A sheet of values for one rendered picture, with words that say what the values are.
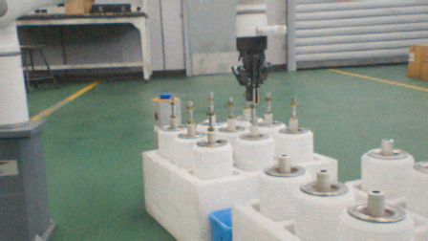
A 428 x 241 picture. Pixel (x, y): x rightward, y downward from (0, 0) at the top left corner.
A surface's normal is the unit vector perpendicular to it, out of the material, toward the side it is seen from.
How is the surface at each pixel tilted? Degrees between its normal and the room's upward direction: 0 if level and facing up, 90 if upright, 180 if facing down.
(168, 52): 90
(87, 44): 90
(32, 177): 88
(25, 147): 90
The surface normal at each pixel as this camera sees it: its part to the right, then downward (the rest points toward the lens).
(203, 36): 0.07, 0.18
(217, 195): 0.43, 0.14
